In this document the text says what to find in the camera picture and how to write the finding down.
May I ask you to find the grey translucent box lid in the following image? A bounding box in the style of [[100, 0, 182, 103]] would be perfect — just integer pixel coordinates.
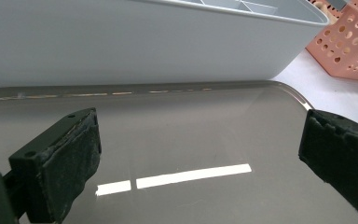
[[0, 79, 358, 224]]

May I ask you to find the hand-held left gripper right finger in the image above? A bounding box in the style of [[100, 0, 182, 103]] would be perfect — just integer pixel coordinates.
[[297, 108, 358, 223]]

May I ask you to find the pink plastic basket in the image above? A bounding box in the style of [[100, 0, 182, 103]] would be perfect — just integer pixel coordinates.
[[305, 0, 358, 84]]

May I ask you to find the white table mat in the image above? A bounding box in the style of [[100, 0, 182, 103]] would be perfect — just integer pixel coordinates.
[[269, 48, 358, 132]]

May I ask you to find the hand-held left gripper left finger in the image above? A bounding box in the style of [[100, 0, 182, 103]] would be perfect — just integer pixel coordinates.
[[8, 106, 103, 224]]

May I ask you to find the white compartment storage box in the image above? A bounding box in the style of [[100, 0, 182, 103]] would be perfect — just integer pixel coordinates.
[[0, 0, 330, 89]]

